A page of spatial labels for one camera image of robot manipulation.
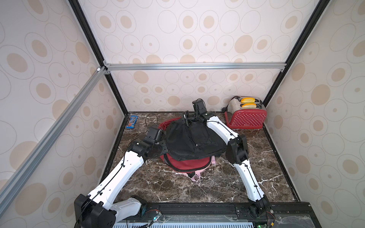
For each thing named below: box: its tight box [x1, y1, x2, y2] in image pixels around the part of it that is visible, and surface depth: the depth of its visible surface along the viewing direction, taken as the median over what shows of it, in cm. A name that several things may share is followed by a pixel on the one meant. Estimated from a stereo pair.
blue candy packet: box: [126, 115, 139, 129], surface depth 115 cm
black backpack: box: [164, 117, 227, 162], surface depth 89 cm
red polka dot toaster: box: [224, 95, 268, 129], surface depth 102 cm
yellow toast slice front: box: [241, 103, 258, 109], surface depth 99 cm
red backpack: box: [158, 116, 212, 174], surface depth 85 cm
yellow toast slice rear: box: [240, 97, 256, 104], surface depth 102 cm
